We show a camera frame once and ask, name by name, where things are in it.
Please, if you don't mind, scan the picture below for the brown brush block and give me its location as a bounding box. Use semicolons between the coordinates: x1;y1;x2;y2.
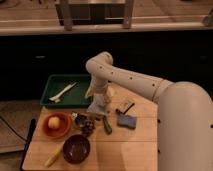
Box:
115;100;134;114

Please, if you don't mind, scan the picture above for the small metal cup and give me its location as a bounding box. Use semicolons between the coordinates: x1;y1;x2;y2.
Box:
73;113;88;128

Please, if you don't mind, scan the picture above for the black cable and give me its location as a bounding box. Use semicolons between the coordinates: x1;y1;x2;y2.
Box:
0;114;28;143

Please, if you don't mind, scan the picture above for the blue sponge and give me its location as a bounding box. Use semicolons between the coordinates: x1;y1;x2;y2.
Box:
117;114;137;129

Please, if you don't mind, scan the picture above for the dark grape bunch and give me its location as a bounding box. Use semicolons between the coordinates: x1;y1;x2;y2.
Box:
82;118;95;137

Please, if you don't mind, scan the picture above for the green plastic tray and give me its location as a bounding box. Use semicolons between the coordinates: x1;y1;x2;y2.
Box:
40;74;92;109

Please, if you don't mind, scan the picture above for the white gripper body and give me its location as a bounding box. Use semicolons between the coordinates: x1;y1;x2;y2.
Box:
85;77;110;103

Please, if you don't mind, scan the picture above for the white cloth towel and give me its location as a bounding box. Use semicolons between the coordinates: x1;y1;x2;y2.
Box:
87;94;107;116

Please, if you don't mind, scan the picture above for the white spatula utensil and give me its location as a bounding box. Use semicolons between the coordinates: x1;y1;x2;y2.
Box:
49;82;77;103

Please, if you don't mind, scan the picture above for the dark brown bowl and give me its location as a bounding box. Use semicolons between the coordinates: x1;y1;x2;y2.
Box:
63;134;90;164

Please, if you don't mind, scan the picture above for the green cucumber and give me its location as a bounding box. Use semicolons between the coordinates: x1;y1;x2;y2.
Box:
103;116;112;134

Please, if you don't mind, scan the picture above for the yellow banana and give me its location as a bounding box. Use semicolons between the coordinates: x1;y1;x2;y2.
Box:
44;143;64;167

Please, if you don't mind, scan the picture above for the orange plastic bowl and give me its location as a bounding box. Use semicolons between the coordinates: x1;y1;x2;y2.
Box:
42;112;72;138

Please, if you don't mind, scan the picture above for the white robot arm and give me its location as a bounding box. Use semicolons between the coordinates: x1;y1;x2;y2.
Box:
85;52;213;171

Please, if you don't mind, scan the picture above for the yellow lemon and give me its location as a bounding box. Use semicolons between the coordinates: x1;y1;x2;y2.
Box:
48;117;60;130

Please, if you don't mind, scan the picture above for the grey metal frame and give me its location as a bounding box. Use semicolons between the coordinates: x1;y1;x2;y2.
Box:
55;0;134;31

